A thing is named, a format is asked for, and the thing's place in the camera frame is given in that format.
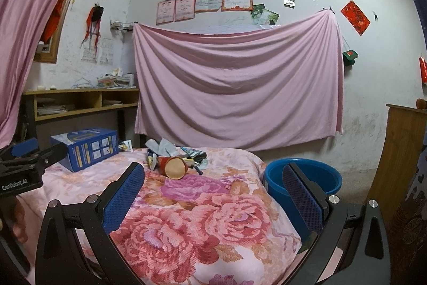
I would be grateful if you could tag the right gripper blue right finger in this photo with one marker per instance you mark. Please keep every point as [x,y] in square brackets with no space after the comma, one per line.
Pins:
[308,197]

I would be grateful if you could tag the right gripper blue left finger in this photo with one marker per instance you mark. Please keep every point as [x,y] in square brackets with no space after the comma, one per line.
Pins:
[119,196]

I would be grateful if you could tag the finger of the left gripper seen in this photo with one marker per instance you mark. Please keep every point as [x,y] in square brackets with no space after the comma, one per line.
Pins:
[25,147]

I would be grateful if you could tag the red cylindrical package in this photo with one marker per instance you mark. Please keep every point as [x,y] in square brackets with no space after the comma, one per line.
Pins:
[172,167]

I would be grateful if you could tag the blue green snack wrapper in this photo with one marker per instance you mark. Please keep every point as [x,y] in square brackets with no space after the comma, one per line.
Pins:
[196,155]

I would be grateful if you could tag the person's left hand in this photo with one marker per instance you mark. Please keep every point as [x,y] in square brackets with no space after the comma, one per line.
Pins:
[13,218]

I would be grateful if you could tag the wooden shelf desk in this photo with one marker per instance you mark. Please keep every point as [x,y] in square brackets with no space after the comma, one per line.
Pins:
[45,106]

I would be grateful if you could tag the blue cardboard box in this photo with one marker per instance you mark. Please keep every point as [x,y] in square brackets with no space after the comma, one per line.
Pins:
[87,147]

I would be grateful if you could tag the small white yellow packet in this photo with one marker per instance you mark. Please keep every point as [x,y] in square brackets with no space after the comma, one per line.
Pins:
[126,146]

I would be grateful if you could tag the floral pink blanket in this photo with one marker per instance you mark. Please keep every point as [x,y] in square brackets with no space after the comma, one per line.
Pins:
[215,226]

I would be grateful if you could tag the wooden cabinet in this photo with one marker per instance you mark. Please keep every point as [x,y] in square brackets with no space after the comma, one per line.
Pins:
[405,129]

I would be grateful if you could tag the stack of books on shelf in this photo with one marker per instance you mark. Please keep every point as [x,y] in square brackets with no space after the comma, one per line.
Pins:
[117,79]

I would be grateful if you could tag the red black hanging ornament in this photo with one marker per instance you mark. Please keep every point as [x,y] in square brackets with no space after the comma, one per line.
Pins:
[93,25]

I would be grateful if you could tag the green hanging cap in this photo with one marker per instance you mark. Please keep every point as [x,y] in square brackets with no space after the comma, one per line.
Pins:
[349,57]

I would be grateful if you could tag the pink window curtain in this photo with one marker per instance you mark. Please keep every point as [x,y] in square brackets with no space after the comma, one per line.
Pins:
[22,24]

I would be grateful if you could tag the red hanging bag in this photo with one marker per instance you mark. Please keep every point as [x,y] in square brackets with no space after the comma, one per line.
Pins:
[423,68]

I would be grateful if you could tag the green photo poster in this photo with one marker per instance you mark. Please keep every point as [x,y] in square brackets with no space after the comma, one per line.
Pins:
[262,16]

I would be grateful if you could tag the red framed certificate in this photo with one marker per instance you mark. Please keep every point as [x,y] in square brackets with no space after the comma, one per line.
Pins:
[237,5]

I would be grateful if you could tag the wooden window frame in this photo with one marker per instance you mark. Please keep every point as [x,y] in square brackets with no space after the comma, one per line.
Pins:
[48,46]

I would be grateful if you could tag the pink sheet hung on wall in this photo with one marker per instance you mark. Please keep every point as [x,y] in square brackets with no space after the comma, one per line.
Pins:
[257,90]

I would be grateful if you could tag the red paper wall poster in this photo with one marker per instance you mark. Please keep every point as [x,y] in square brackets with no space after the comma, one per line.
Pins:
[356,17]

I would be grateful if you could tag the black white wall sticker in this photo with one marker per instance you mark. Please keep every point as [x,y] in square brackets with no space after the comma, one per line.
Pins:
[289,4]

